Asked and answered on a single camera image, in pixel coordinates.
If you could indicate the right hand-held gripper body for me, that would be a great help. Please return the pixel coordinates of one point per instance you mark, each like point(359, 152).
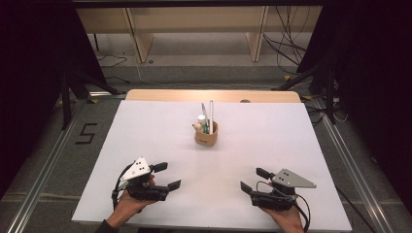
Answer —
point(275, 199)

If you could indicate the black tripod stand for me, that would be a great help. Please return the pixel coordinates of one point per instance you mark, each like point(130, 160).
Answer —
point(66, 100)

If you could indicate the person's left hand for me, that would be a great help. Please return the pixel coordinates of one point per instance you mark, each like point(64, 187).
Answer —
point(128, 208)

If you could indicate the tan pen holder with figurine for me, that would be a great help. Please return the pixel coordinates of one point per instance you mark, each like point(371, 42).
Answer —
point(206, 137)

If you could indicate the aluminium floor rail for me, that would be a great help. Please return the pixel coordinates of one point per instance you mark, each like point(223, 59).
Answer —
point(42, 181)
point(356, 181)

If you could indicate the beige wooden bench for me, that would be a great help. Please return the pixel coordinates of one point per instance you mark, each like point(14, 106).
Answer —
point(194, 19)

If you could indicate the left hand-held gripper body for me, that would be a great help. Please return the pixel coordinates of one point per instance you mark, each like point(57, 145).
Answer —
point(142, 191)

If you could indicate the black metal stand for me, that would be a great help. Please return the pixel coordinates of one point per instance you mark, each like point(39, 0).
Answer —
point(328, 93)

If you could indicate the black curtain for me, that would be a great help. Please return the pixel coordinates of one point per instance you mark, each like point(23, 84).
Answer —
point(32, 81)
point(372, 81)

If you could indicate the black overhead bar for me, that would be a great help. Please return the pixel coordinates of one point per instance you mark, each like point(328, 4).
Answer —
point(194, 3)

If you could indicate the person's right hand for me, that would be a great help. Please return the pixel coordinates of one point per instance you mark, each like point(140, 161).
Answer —
point(288, 220)

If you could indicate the white and green glue stick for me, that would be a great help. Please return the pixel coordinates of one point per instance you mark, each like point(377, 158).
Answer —
point(202, 121)

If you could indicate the light wooden table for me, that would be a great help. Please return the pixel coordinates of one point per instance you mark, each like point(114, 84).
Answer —
point(210, 96)

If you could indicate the white table board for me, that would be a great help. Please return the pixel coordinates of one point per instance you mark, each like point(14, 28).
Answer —
point(145, 129)

